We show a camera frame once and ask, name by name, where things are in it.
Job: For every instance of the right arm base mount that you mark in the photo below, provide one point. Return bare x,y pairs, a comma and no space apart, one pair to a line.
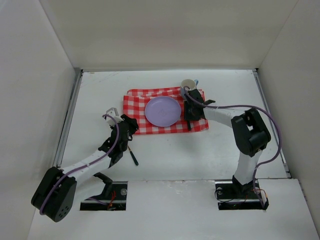
229,198

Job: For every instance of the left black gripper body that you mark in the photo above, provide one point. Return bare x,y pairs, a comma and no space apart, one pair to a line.
130,124

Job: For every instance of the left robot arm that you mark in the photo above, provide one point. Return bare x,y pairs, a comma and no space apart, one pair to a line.
55,195

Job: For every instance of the gold fork green handle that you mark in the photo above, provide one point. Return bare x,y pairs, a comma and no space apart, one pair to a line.
133,157

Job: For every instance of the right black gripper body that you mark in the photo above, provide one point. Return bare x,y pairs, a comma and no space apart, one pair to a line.
189,114

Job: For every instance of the red white checkered cloth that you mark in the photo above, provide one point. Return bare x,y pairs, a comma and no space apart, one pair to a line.
134,104

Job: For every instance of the light blue mug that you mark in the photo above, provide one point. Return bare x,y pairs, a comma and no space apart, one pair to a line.
187,85

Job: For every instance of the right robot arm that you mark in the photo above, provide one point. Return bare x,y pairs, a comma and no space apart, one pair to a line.
250,133

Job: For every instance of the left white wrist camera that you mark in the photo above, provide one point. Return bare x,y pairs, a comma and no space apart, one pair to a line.
112,117

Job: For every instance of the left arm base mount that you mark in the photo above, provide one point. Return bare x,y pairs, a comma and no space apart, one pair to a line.
112,197

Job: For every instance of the gold knife green handle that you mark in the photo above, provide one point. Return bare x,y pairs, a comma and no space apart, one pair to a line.
189,125

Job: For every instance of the purple plate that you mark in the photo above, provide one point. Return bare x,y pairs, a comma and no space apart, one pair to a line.
163,111

